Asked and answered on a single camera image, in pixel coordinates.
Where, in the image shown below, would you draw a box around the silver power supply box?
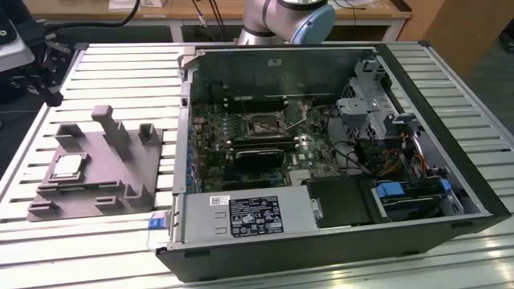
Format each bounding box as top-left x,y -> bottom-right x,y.
173,185 -> 321,245

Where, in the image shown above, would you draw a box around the small blue plastic latch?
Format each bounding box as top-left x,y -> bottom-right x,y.
149,211 -> 169,230

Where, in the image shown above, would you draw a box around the black wire bundle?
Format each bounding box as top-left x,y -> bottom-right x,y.
332,140 -> 377,177

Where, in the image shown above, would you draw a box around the white box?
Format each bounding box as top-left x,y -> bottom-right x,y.
107,0 -> 169,13

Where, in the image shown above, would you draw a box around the green motherboard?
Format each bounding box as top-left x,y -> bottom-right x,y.
187,84 -> 337,194

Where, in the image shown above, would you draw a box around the grey parts rack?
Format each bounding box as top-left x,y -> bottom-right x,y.
26,105 -> 167,223

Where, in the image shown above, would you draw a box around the black open PC case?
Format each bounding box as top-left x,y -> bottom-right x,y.
154,42 -> 513,283

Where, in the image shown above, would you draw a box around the orange and yellow wires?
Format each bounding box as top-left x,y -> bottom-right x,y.
385,149 -> 428,179

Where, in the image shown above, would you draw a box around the thin hanging cables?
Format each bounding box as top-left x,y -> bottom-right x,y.
191,0 -> 229,43

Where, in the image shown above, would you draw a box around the wooden desk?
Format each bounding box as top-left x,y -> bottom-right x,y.
30,0 -> 414,43

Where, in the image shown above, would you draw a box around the CPU socket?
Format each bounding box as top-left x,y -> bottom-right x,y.
249,113 -> 285,137

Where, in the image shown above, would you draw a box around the thin wire locking lever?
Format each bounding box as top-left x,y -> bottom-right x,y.
286,113 -> 310,131

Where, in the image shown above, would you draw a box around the blue disk carrier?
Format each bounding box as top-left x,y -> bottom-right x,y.
374,179 -> 408,200

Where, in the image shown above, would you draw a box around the silver metal drive cage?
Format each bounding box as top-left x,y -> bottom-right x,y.
336,58 -> 394,140

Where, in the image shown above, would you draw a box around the brown wooden cabinet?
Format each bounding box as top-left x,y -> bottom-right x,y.
425,0 -> 514,78

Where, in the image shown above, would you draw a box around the silver square CPU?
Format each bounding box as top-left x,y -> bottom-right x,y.
54,154 -> 89,179

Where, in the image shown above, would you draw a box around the small finned silver heatsink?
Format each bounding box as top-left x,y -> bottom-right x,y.
288,169 -> 312,185

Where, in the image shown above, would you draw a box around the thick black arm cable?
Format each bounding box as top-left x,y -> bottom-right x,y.
43,0 -> 142,33

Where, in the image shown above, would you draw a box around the metal socket cover frame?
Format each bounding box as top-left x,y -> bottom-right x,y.
281,99 -> 317,127

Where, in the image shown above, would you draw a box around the black plastic air shroud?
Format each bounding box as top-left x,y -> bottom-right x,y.
300,175 -> 381,227

